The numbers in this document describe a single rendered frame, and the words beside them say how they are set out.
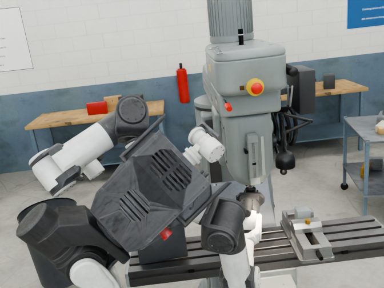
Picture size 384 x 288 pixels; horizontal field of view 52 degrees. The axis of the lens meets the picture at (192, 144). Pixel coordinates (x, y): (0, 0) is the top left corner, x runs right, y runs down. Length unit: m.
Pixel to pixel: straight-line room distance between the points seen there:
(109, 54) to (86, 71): 0.43
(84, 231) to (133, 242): 0.15
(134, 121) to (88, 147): 0.15
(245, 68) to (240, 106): 0.18
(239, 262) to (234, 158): 0.51
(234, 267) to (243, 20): 1.03
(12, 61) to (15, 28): 0.45
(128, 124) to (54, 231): 0.36
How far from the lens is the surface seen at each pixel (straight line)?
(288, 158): 1.47
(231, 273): 1.30
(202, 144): 1.20
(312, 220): 1.87
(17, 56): 6.20
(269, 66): 1.41
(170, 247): 1.81
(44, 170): 1.19
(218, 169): 2.11
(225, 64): 1.39
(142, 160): 1.03
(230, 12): 1.75
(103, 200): 1.08
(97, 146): 1.17
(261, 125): 1.59
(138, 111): 1.15
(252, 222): 1.55
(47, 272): 3.52
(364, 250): 1.97
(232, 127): 1.58
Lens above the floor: 2.02
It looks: 18 degrees down
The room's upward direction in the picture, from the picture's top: 6 degrees counter-clockwise
